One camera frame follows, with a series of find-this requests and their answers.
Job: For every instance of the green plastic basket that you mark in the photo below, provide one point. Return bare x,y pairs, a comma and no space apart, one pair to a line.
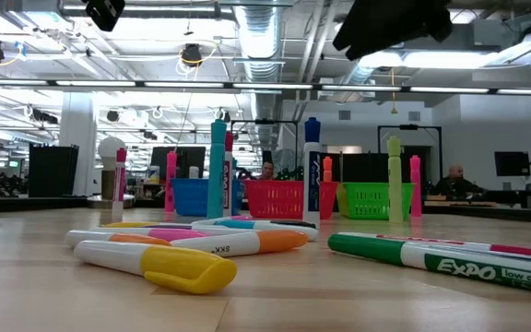
367,200

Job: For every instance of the yellow cap white marker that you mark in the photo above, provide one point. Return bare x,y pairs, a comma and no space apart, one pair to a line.
127,225
182,267

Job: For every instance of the white bulb brass base lamp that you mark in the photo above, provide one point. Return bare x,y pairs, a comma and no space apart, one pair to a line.
109,152

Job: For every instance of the black cap white marker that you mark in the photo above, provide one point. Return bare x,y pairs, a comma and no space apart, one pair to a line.
291,224

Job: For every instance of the blue cap white marker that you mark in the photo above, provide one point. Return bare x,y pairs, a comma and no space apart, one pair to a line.
233,224

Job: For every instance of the thin red Expo marker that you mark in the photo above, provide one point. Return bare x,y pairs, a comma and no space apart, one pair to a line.
519,251

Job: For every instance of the pink cap white marker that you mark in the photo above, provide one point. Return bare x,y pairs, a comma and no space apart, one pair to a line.
241,217
178,234

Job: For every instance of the blue highlighter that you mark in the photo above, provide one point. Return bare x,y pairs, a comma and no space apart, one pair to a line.
217,168

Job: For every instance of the person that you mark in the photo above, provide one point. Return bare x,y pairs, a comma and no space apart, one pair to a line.
456,182
267,171

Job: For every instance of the black partition panel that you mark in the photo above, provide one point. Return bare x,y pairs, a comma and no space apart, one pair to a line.
53,170
362,166

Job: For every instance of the thin green Expo marker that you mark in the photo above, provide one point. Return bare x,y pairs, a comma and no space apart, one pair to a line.
367,249

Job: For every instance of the long ceiling light strip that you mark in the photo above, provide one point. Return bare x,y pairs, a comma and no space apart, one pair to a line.
182,84

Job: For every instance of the silver ventilation duct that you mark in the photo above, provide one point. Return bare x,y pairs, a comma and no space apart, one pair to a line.
258,46

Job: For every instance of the purple cap white marker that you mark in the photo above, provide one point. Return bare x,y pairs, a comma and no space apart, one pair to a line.
173,227

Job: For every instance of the red Expo whiteboard marker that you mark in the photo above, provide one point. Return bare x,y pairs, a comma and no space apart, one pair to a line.
228,175

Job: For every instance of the pink Expo whiteboard marker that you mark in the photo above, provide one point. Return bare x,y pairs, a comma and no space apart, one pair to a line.
119,184

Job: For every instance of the light green highlighter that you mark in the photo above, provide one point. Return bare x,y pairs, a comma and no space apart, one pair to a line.
394,180

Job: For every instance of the black monitor on arm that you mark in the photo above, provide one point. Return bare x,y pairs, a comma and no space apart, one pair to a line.
512,163

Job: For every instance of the black rig frame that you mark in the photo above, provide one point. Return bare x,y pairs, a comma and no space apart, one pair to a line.
408,126

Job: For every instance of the dark computer monitor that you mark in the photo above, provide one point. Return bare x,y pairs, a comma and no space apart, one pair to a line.
192,159

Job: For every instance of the pink highlighter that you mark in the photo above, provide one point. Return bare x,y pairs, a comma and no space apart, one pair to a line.
415,184
171,182

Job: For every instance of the red plastic basket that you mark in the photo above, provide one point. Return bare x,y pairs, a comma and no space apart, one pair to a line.
274,198

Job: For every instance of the orange cap white marker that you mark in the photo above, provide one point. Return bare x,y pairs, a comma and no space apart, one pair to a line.
279,240
136,240

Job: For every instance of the white pillar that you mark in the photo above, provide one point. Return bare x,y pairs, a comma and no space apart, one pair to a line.
79,138

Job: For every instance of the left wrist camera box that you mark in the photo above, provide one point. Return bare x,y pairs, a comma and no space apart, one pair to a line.
104,14

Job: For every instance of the orange highlighter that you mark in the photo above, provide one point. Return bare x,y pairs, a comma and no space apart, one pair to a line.
327,168

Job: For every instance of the blue Expo whiteboard marker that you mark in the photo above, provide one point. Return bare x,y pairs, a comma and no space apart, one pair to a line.
311,170

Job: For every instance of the blue plastic basket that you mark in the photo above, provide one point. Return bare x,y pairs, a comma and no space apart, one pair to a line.
192,198

